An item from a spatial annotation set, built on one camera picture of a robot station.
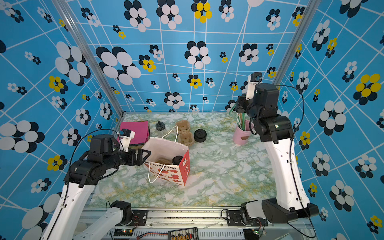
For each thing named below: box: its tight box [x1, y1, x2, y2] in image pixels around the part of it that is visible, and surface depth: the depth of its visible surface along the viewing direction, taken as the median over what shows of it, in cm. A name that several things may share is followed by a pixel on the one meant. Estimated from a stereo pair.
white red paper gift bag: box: [141, 137, 191, 186], surface depth 76 cm
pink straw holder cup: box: [233, 119, 255, 145], surface depth 98 cm
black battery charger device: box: [167, 227, 199, 240], surface depth 70 cm
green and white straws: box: [236, 112, 246, 131], surface depth 96 cm
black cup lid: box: [172, 155, 183, 166], surface depth 79 cm
